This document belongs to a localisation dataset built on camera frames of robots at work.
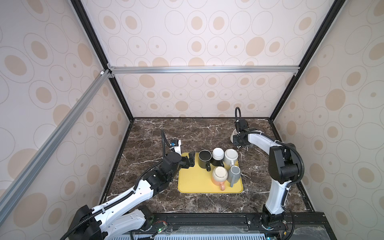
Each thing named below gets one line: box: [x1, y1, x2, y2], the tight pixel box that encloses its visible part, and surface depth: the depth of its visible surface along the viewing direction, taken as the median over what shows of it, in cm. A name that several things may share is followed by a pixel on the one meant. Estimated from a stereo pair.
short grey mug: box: [227, 165, 241, 188], surface depth 83 cm
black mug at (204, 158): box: [198, 149, 212, 172], surface depth 89 cm
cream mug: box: [224, 148, 239, 166], surface depth 92 cm
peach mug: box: [211, 166, 228, 191], surface depth 83 cm
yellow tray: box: [178, 152, 244, 194], surface depth 88 cm
